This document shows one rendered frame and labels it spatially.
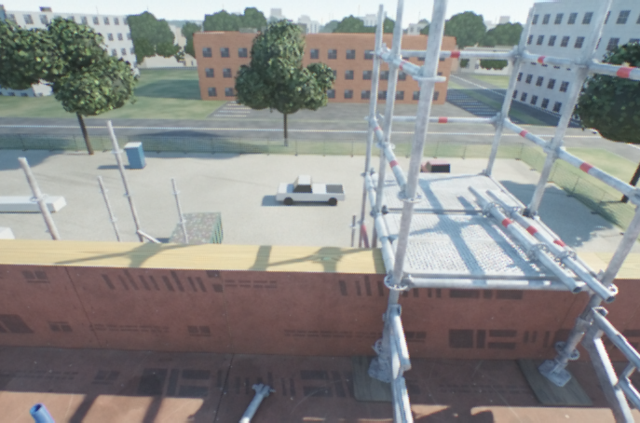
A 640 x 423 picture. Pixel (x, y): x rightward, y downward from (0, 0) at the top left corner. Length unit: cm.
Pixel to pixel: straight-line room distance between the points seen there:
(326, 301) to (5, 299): 196
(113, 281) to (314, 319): 120
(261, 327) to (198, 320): 39
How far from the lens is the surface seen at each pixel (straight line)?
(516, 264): 216
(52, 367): 285
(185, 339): 245
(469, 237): 228
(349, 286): 196
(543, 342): 266
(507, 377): 259
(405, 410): 175
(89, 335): 274
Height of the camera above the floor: 189
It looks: 29 degrees down
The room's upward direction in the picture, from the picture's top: 1 degrees clockwise
